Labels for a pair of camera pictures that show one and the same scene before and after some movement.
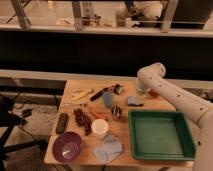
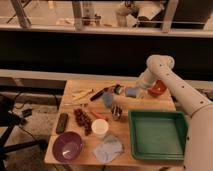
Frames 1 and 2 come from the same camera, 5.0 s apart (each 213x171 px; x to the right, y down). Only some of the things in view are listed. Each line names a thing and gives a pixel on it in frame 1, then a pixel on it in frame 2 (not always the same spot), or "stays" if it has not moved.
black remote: [62, 121] stays
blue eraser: [132, 101] -> [131, 92]
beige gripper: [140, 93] stays
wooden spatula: [83, 94] stays
